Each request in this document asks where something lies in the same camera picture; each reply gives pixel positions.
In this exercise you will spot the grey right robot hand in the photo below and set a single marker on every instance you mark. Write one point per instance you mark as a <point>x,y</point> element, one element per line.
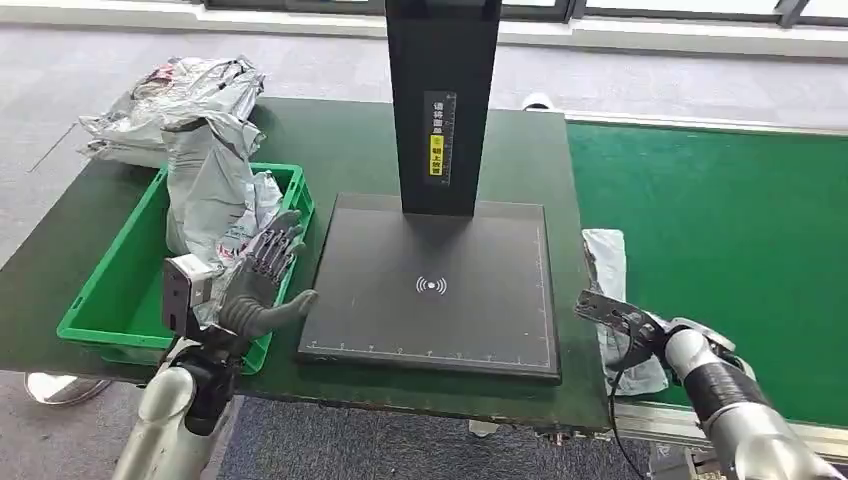
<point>715,334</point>

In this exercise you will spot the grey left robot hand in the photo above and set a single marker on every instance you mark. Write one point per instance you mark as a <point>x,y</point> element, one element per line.
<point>255,301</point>

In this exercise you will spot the white parcel with black print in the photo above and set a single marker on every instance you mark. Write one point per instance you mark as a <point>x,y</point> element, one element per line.
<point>208,192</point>

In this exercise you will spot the small grey parcel bag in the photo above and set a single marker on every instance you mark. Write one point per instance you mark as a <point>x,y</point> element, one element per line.
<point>606,265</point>

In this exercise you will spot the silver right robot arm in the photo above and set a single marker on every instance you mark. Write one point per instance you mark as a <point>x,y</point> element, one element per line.
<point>729,397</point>

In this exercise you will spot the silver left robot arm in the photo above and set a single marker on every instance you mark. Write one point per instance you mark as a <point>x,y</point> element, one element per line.
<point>166,424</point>

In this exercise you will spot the green conveyor belt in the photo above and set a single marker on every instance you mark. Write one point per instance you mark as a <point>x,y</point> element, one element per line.
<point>729,232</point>

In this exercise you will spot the green plastic crate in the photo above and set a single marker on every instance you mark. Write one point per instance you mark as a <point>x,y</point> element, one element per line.
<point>112,311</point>

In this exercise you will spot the flat white parcel bag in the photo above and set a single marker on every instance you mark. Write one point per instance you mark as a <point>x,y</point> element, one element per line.
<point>132,156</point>

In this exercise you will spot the round metal table foot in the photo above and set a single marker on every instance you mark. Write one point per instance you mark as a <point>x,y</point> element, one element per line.
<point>63,389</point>

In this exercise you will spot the crumpled silver parcel with print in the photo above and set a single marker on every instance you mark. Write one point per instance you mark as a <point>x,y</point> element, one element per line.
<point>185,89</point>

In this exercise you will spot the black scanner stand with base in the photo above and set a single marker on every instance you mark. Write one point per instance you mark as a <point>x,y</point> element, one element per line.
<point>440,132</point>

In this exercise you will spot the small white round object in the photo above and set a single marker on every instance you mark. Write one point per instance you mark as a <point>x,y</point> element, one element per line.
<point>536,101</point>

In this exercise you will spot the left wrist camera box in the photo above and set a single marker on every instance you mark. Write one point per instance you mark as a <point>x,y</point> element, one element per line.
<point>189,291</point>

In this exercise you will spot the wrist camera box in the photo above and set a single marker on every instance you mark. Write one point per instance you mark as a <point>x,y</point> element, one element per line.
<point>189,291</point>
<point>616,311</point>

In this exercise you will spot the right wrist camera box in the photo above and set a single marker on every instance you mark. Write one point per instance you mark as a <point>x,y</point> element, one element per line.
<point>616,311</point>

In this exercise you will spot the metal conveyor frame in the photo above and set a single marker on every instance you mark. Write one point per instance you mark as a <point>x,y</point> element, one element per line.
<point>656,420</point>

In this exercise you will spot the small metal table bracket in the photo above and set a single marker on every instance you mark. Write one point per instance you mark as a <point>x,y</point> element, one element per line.
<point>482,428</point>

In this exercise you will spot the dark window frame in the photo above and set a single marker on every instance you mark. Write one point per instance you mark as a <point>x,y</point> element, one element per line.
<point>298,4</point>

